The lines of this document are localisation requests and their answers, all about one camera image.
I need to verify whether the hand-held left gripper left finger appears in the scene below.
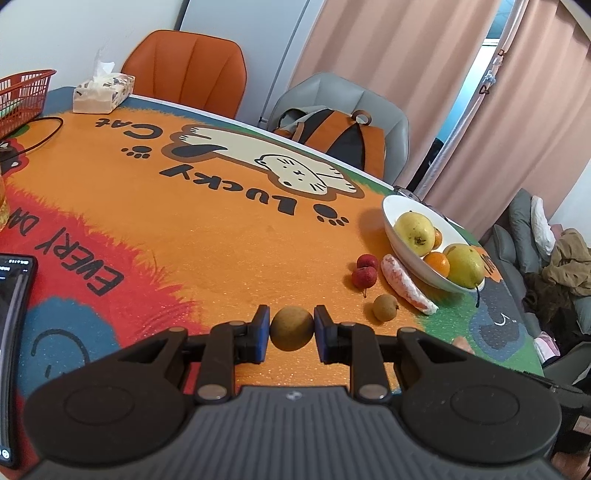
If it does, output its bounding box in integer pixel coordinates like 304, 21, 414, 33
108, 305, 271, 402

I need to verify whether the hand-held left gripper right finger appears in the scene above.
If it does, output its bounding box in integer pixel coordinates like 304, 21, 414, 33
314, 305, 467, 402

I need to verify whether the brown longan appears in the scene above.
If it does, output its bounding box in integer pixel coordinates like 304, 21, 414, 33
270, 307, 315, 352
372, 294, 400, 323

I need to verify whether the white bowl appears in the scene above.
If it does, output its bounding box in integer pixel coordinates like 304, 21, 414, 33
382, 195, 490, 294

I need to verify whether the yellow apple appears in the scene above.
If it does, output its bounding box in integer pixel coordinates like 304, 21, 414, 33
393, 211, 437, 258

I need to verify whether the yellow pear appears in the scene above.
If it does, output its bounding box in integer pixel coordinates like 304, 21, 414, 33
444, 244, 486, 309

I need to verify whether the grey stool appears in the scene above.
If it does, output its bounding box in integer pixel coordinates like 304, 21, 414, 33
542, 344, 591, 386

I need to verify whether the pink cloth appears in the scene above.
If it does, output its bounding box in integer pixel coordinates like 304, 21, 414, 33
533, 332, 561, 363

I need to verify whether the dark cloth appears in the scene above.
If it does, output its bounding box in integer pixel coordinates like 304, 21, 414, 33
522, 272, 591, 342

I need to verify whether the printed cartoon table mat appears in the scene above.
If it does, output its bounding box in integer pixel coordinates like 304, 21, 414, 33
0, 85, 546, 398

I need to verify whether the brown jacket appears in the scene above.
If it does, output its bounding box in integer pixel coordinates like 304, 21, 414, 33
541, 228, 591, 298

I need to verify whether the white bag on sofa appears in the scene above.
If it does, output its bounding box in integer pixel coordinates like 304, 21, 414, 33
530, 195, 557, 257

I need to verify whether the orange and black backpack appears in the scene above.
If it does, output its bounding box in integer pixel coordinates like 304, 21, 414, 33
273, 107, 386, 178

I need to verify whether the grey chair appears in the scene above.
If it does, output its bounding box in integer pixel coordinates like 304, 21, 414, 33
268, 71, 411, 185

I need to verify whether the dark smartphone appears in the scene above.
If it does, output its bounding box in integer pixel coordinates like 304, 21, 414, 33
0, 254, 38, 469

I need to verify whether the orange chair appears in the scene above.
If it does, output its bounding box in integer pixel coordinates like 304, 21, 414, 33
121, 30, 247, 120

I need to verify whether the printed tissue box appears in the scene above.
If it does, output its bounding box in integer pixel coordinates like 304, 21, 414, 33
72, 48, 136, 114

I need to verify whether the peach curtain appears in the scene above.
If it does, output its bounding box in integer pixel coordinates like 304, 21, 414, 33
418, 0, 591, 241
288, 0, 504, 204

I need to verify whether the curtain tieback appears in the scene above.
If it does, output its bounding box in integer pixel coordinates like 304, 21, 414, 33
480, 46, 506, 95

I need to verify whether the glass sliding door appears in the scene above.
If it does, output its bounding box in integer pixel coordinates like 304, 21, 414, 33
434, 0, 532, 195

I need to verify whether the red plastic basket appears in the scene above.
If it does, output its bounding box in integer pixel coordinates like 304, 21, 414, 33
0, 69, 57, 139

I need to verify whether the black cable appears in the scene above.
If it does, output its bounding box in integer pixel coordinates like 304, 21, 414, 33
0, 116, 65, 160

